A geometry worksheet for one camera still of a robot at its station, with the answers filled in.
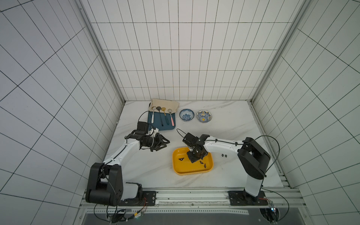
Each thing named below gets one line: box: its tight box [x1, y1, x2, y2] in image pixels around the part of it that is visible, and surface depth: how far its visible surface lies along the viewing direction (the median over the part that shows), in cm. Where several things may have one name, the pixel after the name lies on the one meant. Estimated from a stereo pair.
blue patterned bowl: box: [179, 108, 195, 122], surface depth 109 cm
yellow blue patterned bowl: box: [196, 109, 213, 124], surface depth 109 cm
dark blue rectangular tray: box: [147, 110, 176, 131], surface depth 109 cm
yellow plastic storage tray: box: [172, 146, 214, 176], surface depth 86 cm
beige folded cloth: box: [149, 98, 180, 113], surface depth 118 cm
